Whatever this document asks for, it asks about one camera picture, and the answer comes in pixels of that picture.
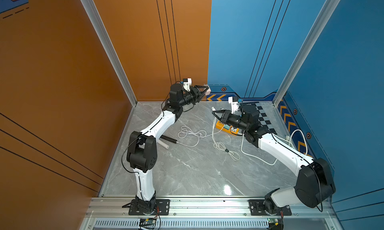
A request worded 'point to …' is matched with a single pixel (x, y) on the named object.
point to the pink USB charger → (208, 91)
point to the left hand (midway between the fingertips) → (209, 87)
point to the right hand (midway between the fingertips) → (213, 112)
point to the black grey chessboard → (263, 118)
